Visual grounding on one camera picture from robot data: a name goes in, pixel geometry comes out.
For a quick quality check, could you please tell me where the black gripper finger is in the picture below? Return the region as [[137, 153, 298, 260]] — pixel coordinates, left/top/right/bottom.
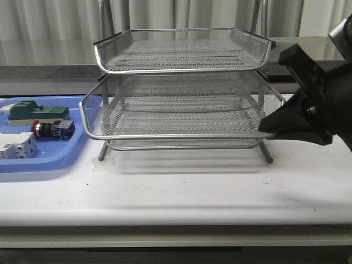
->
[[272, 131, 333, 145], [258, 88, 313, 133]]

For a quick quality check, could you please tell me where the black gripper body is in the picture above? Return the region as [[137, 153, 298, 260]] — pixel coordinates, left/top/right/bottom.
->
[[278, 45, 351, 148]]

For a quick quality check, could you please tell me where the red emergency push button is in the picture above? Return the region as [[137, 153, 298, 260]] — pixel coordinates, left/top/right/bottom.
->
[[31, 120, 75, 141]]

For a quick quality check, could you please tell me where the silver mesh tray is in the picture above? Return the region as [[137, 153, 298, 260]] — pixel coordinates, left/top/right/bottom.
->
[[94, 27, 273, 74], [79, 71, 285, 140], [101, 111, 268, 151]]

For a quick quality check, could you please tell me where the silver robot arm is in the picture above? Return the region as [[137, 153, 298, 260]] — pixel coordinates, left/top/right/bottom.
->
[[258, 17, 351, 147]]

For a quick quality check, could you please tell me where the blue plastic tray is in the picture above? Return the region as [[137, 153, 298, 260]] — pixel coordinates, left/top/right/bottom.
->
[[1, 96, 88, 173]]

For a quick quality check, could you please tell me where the grey stone counter ledge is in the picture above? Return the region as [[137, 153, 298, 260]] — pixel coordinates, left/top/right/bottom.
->
[[1, 36, 344, 98]]

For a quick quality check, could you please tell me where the green terminal block module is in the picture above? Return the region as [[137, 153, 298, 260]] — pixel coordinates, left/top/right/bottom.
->
[[8, 100, 70, 127]]

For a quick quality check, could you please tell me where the grey window curtain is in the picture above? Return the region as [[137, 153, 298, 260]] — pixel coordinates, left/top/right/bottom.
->
[[1, 1, 351, 41]]

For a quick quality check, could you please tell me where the white circuit breaker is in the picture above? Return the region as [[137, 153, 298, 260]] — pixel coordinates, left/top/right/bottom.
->
[[1, 132, 37, 160]]

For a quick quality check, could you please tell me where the grey metal rack frame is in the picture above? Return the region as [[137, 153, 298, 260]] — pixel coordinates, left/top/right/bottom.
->
[[98, 0, 273, 163]]

